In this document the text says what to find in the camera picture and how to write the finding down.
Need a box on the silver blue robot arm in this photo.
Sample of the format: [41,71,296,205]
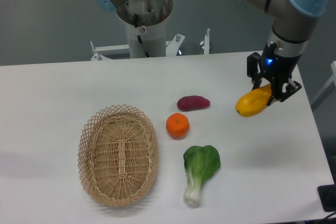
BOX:
[94,0,329,105]

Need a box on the white metal base frame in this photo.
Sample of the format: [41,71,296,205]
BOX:
[90,28,212,61]

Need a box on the green bok choy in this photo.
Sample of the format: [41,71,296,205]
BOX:
[183,145,221,207]

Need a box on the white frame at right edge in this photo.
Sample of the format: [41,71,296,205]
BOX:
[310,61,335,111]

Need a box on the yellow mango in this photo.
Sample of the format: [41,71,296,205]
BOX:
[235,83,271,117]

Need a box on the purple sweet potato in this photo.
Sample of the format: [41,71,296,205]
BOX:
[176,95,211,111]

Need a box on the orange tangerine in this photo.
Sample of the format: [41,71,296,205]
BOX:
[166,113,190,138]

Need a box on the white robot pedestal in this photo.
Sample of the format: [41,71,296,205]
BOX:
[116,0,173,59]

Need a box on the black cable on pedestal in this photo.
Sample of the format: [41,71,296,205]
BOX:
[133,13,151,58]

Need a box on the oval wicker basket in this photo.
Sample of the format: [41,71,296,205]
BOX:
[78,104,159,207]

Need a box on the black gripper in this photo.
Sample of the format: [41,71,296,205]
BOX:
[247,44,302,106]

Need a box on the black device at table edge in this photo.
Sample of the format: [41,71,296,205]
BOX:
[317,184,335,212]

